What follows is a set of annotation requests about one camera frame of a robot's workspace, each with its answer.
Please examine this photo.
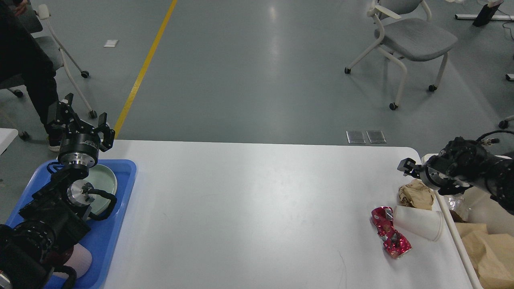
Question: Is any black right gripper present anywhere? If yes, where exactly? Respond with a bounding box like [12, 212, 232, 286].
[397, 156, 450, 191]

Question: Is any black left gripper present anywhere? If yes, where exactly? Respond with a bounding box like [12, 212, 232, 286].
[47, 93, 116, 168]

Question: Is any brown paper napkin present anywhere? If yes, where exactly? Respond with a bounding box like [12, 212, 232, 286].
[398, 179, 435, 210]

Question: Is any green plate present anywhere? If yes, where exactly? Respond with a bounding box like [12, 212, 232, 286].
[79, 164, 117, 216]

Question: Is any silver foil bag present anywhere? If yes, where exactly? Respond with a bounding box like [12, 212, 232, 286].
[443, 194, 470, 221]

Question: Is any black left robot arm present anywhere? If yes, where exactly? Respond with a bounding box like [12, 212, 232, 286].
[0, 93, 117, 289]

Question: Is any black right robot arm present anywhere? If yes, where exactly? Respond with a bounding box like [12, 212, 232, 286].
[397, 130, 514, 214]

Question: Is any person's hand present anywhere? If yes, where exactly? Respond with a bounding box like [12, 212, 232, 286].
[12, 0, 29, 16]

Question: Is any right metal floor plate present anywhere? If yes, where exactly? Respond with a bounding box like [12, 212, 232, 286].
[366, 130, 387, 144]

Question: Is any metal floor plate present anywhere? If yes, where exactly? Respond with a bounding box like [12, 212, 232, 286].
[346, 130, 367, 145]
[366, 130, 387, 144]

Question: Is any lying white paper cup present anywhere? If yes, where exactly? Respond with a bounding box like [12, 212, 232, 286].
[393, 206, 444, 241]

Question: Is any left metal floor plate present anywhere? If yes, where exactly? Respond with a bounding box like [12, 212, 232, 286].
[346, 130, 367, 145]

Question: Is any red foil wrapper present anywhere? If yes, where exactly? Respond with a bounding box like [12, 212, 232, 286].
[371, 206, 412, 258]

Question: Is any beige plastic bin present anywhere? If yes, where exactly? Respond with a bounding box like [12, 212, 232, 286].
[422, 154, 514, 289]

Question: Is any person in dark clothes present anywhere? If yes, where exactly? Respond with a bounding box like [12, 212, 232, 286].
[0, 1, 63, 152]

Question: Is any grey office chair left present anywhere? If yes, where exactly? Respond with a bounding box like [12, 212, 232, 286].
[0, 2, 98, 119]

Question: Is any blue plastic tray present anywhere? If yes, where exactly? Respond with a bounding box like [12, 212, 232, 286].
[4, 159, 137, 289]

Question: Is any grey chair right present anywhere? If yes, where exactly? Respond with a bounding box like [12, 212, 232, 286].
[345, 0, 458, 110]

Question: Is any pink mug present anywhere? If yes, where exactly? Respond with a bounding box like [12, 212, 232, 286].
[49, 243, 92, 279]

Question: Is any white desk leg base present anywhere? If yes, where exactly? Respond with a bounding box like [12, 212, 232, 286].
[454, 0, 514, 27]

